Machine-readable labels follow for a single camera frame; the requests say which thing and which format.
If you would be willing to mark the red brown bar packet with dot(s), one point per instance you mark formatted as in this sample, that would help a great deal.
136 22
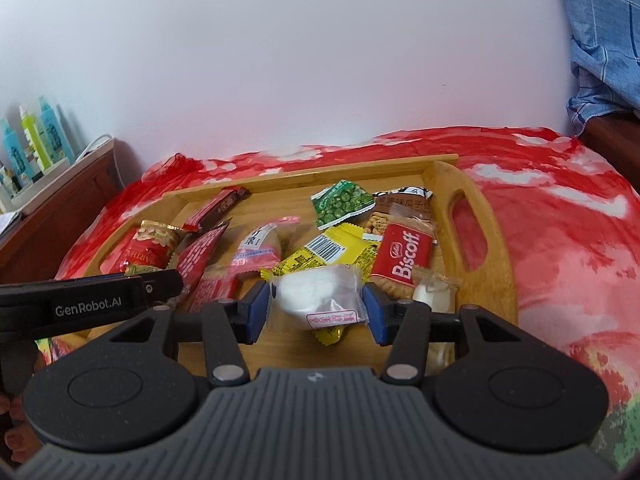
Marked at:
215 207

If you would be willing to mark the pink snack packet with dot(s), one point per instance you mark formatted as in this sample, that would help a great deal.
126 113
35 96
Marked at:
262 250

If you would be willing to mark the yellow snack packet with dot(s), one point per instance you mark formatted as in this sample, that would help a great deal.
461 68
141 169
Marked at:
320 252

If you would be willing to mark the wooden tray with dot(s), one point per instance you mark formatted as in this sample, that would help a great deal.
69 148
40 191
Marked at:
480 270

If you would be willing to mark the clear red label biscuit packet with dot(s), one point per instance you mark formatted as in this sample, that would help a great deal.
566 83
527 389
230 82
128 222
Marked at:
215 287

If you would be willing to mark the long red stick packet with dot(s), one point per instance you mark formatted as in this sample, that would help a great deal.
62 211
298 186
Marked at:
200 255

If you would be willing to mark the teal spray bottle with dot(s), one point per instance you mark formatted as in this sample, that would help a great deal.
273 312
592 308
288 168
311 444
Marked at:
51 130
11 155

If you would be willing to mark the printed blanket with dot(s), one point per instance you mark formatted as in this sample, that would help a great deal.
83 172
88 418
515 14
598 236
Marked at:
560 240

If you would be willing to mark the brown wooden cabinet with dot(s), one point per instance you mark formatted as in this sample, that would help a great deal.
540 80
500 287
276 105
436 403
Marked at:
60 210

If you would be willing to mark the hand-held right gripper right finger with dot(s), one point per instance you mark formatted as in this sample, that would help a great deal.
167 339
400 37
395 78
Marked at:
375 310

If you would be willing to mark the clear nougat candy packet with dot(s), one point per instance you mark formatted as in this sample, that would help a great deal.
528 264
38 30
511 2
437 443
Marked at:
435 292

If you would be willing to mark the blue plaid cloth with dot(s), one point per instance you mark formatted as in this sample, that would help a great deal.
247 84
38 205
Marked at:
600 35

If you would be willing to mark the yellow-green spray bottle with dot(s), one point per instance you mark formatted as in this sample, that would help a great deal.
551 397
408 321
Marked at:
31 140

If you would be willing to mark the red pistachio packet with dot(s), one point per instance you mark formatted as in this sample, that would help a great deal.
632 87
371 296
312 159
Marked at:
150 250

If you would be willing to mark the person's left hand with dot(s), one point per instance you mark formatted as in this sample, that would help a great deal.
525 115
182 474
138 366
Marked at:
12 440

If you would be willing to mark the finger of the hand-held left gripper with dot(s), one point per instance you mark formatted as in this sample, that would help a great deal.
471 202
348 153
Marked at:
165 285

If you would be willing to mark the green pea packet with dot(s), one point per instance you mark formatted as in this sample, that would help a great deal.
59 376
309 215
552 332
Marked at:
340 205

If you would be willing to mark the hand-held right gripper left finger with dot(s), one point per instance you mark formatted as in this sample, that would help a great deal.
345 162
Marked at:
257 310

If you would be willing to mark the brown sunflower seed packet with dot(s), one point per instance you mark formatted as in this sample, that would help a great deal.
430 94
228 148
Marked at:
400 202

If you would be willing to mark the dark wooden bed frame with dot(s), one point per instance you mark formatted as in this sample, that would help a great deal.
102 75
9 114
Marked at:
615 135

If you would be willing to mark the clear white rice cake packet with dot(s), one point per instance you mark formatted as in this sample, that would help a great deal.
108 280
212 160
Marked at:
315 295

